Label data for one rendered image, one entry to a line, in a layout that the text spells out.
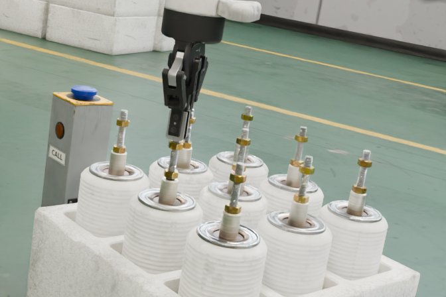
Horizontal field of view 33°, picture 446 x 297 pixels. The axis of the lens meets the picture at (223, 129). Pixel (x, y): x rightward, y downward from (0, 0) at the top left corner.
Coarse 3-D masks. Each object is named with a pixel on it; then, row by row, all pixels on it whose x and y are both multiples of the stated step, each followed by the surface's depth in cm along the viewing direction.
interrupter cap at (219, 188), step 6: (210, 186) 104; (216, 186) 105; (222, 186) 106; (246, 186) 107; (252, 186) 107; (210, 192) 103; (216, 192) 102; (222, 192) 103; (246, 192) 106; (252, 192) 105; (258, 192) 105; (228, 198) 101; (240, 198) 101; (246, 198) 102; (252, 198) 102; (258, 198) 103
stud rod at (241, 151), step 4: (244, 132) 102; (248, 132) 103; (244, 136) 102; (240, 148) 103; (244, 148) 103; (240, 152) 103; (244, 152) 103; (240, 156) 103; (244, 156) 104; (240, 160) 103
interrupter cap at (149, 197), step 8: (144, 192) 98; (152, 192) 98; (144, 200) 95; (152, 200) 96; (176, 200) 98; (184, 200) 98; (192, 200) 98; (160, 208) 93; (168, 208) 93; (176, 208) 94; (184, 208) 94; (192, 208) 96
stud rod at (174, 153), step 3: (174, 141) 95; (177, 141) 95; (180, 141) 95; (171, 150) 95; (174, 150) 95; (177, 150) 95; (171, 153) 95; (174, 153) 95; (177, 153) 95; (171, 156) 95; (174, 156) 95; (171, 159) 95; (174, 159) 95; (171, 162) 95; (174, 162) 95; (171, 165) 95; (174, 165) 96; (171, 168) 96; (174, 168) 96; (171, 171) 96; (174, 171) 96
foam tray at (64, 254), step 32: (64, 224) 103; (32, 256) 108; (64, 256) 102; (96, 256) 96; (384, 256) 110; (32, 288) 109; (64, 288) 102; (96, 288) 96; (128, 288) 91; (160, 288) 88; (352, 288) 97; (384, 288) 100; (416, 288) 106
